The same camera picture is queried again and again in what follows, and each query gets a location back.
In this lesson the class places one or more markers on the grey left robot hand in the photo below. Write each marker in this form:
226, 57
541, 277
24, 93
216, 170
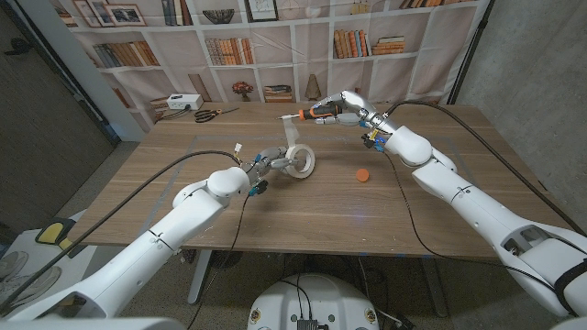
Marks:
273, 160

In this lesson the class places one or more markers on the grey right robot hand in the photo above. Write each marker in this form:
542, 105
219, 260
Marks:
362, 110

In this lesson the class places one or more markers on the cream masking tape roll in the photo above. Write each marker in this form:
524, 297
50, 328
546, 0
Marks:
313, 160

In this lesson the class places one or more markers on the black orange screwdriver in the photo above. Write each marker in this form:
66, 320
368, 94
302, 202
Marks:
321, 112

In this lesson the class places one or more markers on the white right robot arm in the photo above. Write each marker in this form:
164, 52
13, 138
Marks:
472, 206

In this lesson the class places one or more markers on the printed bookshelf backdrop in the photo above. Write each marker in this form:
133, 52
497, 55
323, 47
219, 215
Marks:
399, 69

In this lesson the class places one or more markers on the small orange cap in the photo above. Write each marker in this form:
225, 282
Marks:
362, 175

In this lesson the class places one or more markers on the white power strip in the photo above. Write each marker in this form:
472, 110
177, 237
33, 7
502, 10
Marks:
184, 101

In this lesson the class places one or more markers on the black round object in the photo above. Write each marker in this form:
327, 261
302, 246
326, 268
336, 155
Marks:
229, 259

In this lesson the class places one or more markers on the black backdrop stand pole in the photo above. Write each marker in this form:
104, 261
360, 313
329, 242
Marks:
468, 59

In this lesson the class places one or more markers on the white table leg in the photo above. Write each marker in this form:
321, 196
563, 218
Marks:
200, 275

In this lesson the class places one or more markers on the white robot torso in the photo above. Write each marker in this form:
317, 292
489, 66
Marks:
316, 298

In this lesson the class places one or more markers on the black hub box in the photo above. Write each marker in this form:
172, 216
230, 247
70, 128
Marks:
309, 325

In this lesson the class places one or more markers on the dark table leg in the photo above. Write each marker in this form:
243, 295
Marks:
433, 284

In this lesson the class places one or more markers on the yellow black floor pad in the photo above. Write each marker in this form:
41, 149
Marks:
52, 231

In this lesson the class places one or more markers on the grey sneaker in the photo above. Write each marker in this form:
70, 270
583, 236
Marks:
32, 284
11, 263

